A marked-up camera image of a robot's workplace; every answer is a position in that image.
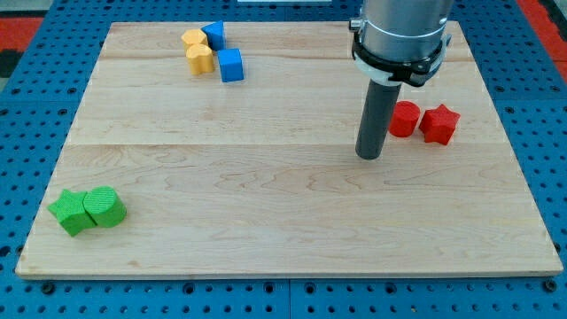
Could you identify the green cylinder block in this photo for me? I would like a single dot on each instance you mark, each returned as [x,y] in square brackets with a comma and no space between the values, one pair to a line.
[104,206]

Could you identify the red star block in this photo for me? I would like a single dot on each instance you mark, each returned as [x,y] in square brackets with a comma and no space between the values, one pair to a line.
[438,125]

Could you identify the red cylinder block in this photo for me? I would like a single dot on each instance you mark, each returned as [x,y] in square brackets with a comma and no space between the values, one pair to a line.
[404,119]

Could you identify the light wooden board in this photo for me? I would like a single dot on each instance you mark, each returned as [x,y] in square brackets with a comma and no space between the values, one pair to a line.
[260,179]

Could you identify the yellow heart block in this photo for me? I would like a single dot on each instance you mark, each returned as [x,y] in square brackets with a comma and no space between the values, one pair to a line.
[200,59]

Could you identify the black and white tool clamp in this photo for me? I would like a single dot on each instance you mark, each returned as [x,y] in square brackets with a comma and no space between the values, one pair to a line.
[390,58]

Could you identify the blue cube block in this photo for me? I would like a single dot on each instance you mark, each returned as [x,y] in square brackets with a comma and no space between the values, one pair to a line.
[231,65]

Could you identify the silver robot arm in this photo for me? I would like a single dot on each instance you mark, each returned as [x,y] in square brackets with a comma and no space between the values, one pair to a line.
[397,15]

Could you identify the green star block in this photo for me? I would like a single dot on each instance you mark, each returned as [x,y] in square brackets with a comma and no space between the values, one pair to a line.
[70,212]

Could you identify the blue triangle block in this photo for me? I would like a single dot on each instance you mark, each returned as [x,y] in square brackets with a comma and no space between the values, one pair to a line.
[215,35]

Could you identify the yellow hexagon block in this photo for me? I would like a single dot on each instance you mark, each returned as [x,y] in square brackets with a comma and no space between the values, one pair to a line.
[193,36]

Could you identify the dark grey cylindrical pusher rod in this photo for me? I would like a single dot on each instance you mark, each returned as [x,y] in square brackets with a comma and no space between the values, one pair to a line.
[375,119]

